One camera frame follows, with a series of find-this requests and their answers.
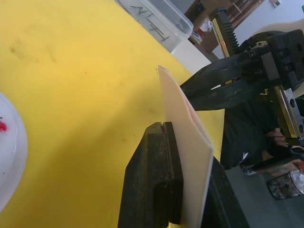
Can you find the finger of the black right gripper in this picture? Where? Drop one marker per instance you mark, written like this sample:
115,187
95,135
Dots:
213,99
213,73

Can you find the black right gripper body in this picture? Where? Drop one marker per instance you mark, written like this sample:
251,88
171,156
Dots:
282,57

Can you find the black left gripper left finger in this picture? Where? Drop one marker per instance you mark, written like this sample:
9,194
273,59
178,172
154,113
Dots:
152,175

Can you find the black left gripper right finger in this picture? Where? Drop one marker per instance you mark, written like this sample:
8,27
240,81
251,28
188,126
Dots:
223,204

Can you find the beige matchbox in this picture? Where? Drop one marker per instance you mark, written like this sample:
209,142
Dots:
187,133

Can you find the white cake with red bits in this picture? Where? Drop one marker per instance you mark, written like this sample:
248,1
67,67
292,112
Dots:
9,147

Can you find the person in dark clothes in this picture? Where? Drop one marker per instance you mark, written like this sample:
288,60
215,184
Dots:
247,133

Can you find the glass jar with dark contents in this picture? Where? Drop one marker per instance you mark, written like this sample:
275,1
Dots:
285,185

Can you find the clear plastic storage box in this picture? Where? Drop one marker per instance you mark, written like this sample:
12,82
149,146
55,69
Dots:
164,21

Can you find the yellow table mat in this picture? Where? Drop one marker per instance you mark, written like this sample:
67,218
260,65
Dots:
83,95

